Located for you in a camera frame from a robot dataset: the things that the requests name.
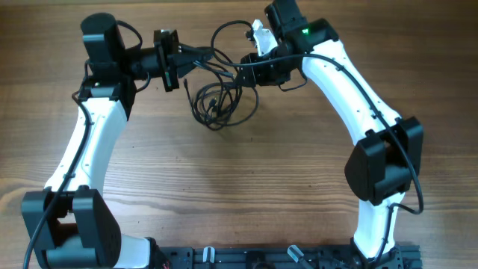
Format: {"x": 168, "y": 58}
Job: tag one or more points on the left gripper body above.
{"x": 163, "y": 47}

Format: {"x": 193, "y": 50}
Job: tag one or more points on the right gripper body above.
{"x": 275, "y": 72}

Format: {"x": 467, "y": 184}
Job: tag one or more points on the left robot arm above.
{"x": 68, "y": 221}

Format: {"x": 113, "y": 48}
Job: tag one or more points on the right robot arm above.
{"x": 385, "y": 160}

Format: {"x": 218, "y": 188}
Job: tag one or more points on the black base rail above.
{"x": 321, "y": 257}

